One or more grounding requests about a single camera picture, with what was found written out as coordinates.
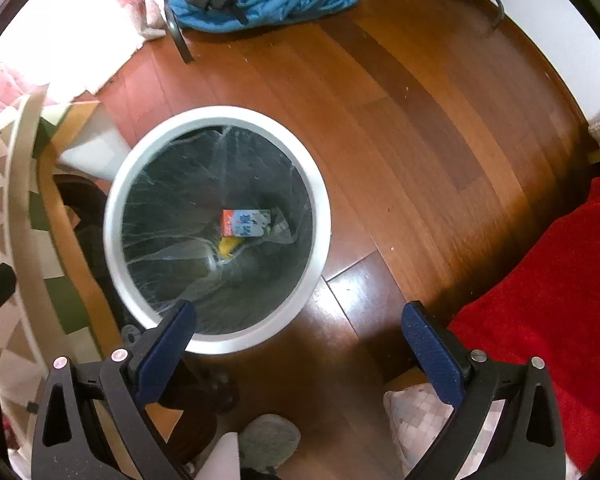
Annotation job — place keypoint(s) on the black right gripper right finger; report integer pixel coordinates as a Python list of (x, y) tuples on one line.
[(528, 442)]

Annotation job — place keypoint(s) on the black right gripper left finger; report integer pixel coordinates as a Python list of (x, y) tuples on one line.
[(69, 442)]

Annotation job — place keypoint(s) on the white round trash bin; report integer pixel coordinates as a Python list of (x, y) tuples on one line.
[(162, 230)]

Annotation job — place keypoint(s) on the checkered brown tablecloth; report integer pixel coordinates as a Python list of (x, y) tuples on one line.
[(57, 311)]

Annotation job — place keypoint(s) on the red blanket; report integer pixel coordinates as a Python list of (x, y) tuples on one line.
[(549, 306)]

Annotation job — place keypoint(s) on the milk carton in bin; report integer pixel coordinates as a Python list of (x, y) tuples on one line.
[(245, 223)]

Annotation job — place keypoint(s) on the pink floral curtain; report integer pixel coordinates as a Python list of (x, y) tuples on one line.
[(70, 46)]

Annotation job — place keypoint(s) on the black stand pole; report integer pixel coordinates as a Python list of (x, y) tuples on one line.
[(172, 15)]

